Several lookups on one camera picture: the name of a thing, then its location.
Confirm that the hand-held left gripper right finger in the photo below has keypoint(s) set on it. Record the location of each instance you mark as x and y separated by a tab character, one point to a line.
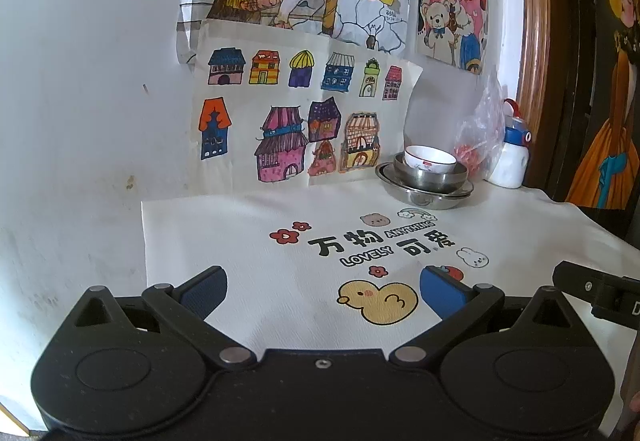
437	293

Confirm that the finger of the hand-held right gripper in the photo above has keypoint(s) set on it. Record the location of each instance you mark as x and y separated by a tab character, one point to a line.
590	286

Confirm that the brown wooden door frame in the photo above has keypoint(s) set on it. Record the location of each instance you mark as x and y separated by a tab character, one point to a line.
532	21

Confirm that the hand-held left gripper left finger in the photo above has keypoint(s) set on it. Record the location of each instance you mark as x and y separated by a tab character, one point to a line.
205	293

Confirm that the small white ceramic bowl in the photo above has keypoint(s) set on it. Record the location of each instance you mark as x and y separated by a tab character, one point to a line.
430	161

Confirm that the colourful houses drawing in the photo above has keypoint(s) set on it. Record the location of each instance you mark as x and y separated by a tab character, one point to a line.
240	86

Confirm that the white printed table mat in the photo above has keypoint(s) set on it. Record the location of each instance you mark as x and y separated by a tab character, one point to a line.
225	241

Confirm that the large stainless steel bowl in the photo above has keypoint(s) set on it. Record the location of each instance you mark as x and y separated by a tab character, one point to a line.
440	183

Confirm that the clear plastic bag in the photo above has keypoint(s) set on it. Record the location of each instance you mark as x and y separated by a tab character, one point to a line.
482	121

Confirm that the white bottle blue cap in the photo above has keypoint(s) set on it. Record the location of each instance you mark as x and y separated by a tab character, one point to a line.
510	166

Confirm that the orange dress figure painting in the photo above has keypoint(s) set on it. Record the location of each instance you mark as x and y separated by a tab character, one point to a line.
610	161

